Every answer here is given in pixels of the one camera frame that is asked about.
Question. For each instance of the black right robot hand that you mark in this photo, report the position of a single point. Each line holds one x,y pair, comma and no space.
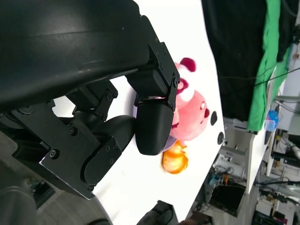
157,214

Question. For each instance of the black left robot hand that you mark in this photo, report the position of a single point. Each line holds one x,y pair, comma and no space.
70,47

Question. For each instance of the pink plush beaver doll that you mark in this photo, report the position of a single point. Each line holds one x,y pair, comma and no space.
192,122

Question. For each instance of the purple plastic plate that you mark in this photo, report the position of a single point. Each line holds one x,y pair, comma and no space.
172,142

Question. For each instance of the orange white pumpkin toy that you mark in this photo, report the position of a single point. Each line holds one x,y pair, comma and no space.
174,161

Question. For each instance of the black open box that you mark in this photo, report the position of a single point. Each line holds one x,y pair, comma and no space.
227,199

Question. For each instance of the white side desk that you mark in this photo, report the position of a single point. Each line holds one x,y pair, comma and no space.
257,152

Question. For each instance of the blue plastic object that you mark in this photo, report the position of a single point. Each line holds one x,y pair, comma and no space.
273,119

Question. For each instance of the black backdrop curtain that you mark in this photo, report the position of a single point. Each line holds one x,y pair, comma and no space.
234,47

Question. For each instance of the green cloth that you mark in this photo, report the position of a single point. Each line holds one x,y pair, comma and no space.
269,47

